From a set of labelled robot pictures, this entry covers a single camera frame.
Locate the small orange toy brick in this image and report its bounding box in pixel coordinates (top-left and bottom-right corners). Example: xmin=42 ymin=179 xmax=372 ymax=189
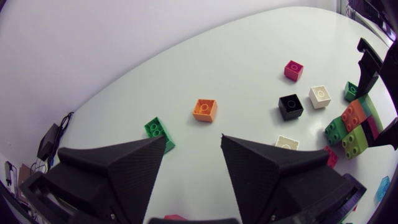
xmin=192 ymin=98 xmax=218 ymax=123

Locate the small green toy brick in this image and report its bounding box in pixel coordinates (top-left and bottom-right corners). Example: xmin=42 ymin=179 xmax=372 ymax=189
xmin=343 ymin=81 xmax=359 ymax=103

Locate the clear blue toy brick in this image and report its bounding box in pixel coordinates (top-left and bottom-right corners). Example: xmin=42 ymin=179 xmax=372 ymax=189
xmin=374 ymin=175 xmax=391 ymax=202

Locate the black power brick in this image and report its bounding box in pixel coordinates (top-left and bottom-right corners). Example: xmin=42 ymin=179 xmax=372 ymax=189
xmin=37 ymin=123 xmax=61 ymax=162

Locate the black power cable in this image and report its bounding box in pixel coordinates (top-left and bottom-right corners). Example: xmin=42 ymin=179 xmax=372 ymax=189
xmin=46 ymin=111 xmax=75 ymax=170

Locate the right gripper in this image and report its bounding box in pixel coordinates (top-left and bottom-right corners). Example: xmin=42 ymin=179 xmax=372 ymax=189
xmin=356 ymin=37 xmax=398 ymax=151

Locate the lime green toy brick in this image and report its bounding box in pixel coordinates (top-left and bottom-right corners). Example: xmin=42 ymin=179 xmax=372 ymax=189
xmin=341 ymin=124 xmax=369 ymax=161

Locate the long red toy brick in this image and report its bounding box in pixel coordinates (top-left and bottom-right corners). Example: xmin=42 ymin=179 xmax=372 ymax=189
xmin=323 ymin=145 xmax=340 ymax=170
xmin=366 ymin=115 xmax=381 ymax=141

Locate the black toy brick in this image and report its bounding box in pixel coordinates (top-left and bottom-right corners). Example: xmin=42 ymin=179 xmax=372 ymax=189
xmin=277 ymin=93 xmax=304 ymax=121

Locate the small white toy brick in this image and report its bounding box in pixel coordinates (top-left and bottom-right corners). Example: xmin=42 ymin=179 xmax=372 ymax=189
xmin=308 ymin=85 xmax=332 ymax=110

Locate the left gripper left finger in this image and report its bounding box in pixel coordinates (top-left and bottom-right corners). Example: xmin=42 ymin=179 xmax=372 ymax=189
xmin=43 ymin=136 xmax=166 ymax=224

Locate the small red toy brick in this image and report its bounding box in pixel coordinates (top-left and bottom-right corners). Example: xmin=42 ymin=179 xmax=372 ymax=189
xmin=283 ymin=60 xmax=304 ymax=83
xmin=164 ymin=214 xmax=188 ymax=222

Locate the long white toy brick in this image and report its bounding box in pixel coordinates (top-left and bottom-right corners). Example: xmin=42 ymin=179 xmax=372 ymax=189
xmin=275 ymin=134 xmax=300 ymax=151

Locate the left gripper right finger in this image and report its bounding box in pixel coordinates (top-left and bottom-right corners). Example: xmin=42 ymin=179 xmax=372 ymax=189
xmin=221 ymin=134 xmax=356 ymax=224

